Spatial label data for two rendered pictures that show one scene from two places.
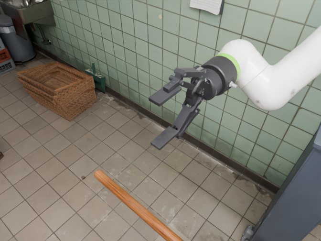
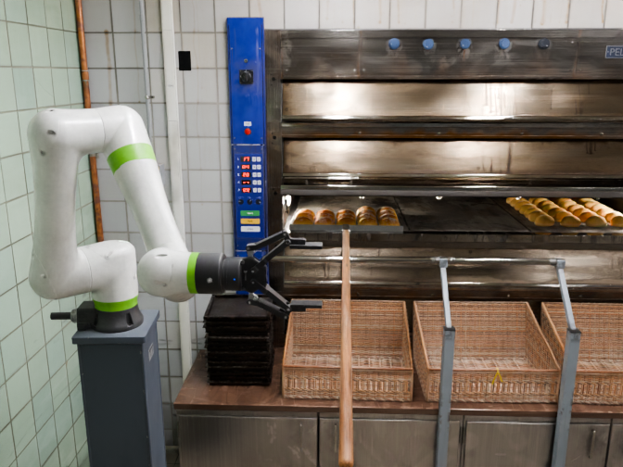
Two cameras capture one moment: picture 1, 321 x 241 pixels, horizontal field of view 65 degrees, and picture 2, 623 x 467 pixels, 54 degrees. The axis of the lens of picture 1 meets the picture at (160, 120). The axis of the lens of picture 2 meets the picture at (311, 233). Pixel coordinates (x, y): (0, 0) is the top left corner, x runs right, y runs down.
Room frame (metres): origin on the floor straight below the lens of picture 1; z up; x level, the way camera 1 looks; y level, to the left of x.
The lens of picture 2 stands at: (1.17, 1.00, 1.92)
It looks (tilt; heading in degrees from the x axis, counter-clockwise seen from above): 15 degrees down; 232
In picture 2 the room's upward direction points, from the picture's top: straight up
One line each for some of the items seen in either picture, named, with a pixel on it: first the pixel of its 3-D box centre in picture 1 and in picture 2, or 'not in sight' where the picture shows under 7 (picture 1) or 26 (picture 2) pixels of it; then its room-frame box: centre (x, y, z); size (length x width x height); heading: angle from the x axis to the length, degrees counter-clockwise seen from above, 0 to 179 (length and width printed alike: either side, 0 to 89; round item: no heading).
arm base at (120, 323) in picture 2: not in sight; (97, 313); (0.64, -0.71, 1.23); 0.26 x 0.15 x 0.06; 144
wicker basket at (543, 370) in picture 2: not in sight; (480, 347); (-0.98, -0.52, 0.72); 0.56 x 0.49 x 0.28; 141
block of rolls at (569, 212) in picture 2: not in sight; (564, 208); (-1.87, -0.69, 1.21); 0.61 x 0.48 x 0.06; 50
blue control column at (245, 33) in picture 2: not in sight; (272, 210); (-0.94, -2.12, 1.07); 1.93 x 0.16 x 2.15; 50
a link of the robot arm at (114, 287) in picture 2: not in sight; (108, 274); (0.61, -0.68, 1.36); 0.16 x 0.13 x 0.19; 4
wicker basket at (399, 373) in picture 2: not in sight; (347, 346); (-0.52, -0.91, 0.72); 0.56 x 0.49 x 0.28; 139
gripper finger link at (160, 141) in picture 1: (164, 137); (306, 304); (0.40, -0.01, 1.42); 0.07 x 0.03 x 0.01; 139
